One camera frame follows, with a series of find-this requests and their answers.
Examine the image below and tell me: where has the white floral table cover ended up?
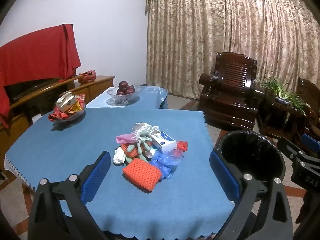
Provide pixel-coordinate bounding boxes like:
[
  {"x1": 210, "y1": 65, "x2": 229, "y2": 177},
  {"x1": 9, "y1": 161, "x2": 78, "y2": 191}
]
[{"x1": 4, "y1": 155, "x2": 34, "y2": 190}]

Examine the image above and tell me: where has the red cloth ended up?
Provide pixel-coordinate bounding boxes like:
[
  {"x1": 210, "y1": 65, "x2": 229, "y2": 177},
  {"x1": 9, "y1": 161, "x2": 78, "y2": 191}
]
[{"x1": 0, "y1": 24, "x2": 82, "y2": 128}]

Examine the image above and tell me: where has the potted green plant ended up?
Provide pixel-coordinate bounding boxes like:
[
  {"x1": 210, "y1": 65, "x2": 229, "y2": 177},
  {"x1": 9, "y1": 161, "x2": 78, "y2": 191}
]
[{"x1": 260, "y1": 76, "x2": 309, "y2": 115}]

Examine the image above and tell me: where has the beige patterned curtain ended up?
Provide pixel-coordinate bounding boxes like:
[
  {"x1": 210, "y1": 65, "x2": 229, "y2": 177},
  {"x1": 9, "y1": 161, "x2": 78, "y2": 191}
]
[{"x1": 145, "y1": 0, "x2": 320, "y2": 100}]

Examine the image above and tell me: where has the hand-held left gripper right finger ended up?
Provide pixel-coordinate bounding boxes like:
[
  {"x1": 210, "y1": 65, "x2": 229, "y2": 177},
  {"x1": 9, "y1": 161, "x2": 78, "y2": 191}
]
[{"x1": 209, "y1": 151, "x2": 294, "y2": 240}]

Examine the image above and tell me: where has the black lined trash bin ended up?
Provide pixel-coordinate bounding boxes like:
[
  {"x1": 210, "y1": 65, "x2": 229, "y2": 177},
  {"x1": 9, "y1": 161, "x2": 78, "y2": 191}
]
[{"x1": 214, "y1": 130, "x2": 287, "y2": 182}]

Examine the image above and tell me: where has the glass fruit bowl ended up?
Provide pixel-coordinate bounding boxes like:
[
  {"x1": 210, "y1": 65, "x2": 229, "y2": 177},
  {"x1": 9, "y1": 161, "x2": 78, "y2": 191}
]
[{"x1": 107, "y1": 86, "x2": 140, "y2": 105}]

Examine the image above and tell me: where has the white tissue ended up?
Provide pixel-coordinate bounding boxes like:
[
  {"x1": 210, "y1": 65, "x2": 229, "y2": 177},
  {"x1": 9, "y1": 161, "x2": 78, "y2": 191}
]
[{"x1": 112, "y1": 147, "x2": 127, "y2": 165}]

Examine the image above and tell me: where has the red snack packet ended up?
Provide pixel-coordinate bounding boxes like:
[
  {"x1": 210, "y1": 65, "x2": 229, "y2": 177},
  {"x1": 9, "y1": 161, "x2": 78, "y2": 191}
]
[{"x1": 74, "y1": 94, "x2": 86, "y2": 110}]

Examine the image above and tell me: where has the orange foam fruit net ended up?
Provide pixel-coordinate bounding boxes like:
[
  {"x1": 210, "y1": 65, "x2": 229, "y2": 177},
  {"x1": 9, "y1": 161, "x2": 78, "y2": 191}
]
[
  {"x1": 122, "y1": 158, "x2": 162, "y2": 193},
  {"x1": 119, "y1": 142, "x2": 137, "y2": 156}
]

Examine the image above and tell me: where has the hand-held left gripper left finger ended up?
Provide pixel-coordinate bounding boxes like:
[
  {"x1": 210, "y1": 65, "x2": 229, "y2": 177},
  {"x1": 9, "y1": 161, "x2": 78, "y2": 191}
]
[{"x1": 27, "y1": 151, "x2": 112, "y2": 240}]

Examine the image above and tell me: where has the glass snack dish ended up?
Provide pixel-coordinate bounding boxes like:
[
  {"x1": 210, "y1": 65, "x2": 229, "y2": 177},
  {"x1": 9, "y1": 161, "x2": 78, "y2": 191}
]
[{"x1": 48, "y1": 102, "x2": 87, "y2": 123}]

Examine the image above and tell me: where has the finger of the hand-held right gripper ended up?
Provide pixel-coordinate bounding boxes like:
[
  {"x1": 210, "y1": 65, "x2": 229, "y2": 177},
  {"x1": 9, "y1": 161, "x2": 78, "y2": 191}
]
[
  {"x1": 277, "y1": 136, "x2": 305, "y2": 166},
  {"x1": 300, "y1": 133, "x2": 320, "y2": 155}
]

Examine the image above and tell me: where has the green rubber glove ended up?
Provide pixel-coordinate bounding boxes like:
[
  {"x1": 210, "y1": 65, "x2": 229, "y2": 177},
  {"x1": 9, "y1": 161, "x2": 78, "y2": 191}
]
[{"x1": 126, "y1": 129, "x2": 157, "y2": 164}]

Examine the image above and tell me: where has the white wrapper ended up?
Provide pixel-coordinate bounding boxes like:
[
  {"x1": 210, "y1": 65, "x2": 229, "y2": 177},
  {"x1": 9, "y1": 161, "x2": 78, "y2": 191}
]
[{"x1": 132, "y1": 122, "x2": 154, "y2": 137}]

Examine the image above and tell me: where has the white yellow carton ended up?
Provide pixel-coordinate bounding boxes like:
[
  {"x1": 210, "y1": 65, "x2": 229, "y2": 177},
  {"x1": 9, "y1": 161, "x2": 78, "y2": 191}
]
[{"x1": 55, "y1": 92, "x2": 77, "y2": 112}]

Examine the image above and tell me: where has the red foil wrapper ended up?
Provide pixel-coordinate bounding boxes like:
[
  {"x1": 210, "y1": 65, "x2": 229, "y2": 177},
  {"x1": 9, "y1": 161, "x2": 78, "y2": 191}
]
[{"x1": 49, "y1": 112, "x2": 71, "y2": 121}]

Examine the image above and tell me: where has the blue plastic bag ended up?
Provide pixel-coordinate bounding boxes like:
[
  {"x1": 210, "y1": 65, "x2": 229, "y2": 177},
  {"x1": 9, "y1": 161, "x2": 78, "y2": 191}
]
[{"x1": 150, "y1": 150, "x2": 184, "y2": 180}]

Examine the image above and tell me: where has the black television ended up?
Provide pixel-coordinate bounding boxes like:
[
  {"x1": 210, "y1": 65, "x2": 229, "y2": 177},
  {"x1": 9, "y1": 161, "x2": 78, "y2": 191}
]
[{"x1": 4, "y1": 77, "x2": 63, "y2": 103}]

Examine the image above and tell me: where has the wooden cabinet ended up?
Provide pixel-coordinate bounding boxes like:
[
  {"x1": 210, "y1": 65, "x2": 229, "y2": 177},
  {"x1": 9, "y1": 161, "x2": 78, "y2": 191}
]
[{"x1": 0, "y1": 75, "x2": 116, "y2": 180}]

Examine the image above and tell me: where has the dark wooden armchair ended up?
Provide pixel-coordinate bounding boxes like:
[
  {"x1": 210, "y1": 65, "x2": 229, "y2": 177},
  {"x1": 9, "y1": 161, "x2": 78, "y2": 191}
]
[
  {"x1": 295, "y1": 77, "x2": 320, "y2": 140},
  {"x1": 199, "y1": 52, "x2": 265, "y2": 130}
]

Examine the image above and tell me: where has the red plastic bag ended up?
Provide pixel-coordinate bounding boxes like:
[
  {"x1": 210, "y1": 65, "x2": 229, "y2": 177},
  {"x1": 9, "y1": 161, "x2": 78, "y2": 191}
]
[{"x1": 79, "y1": 70, "x2": 97, "y2": 83}]

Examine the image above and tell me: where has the white blue cardboard box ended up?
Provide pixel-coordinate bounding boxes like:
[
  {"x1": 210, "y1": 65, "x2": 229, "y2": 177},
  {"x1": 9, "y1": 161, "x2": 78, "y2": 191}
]
[{"x1": 150, "y1": 131, "x2": 177, "y2": 153}]

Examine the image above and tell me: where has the pink packet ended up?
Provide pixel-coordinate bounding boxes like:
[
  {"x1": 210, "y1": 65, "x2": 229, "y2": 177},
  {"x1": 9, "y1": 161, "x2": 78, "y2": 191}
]
[{"x1": 115, "y1": 134, "x2": 137, "y2": 144}]

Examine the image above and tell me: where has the dark wooden side table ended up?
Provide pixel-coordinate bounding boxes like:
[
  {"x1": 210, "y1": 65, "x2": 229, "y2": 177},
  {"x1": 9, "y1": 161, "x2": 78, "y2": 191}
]
[{"x1": 257, "y1": 90, "x2": 310, "y2": 140}]

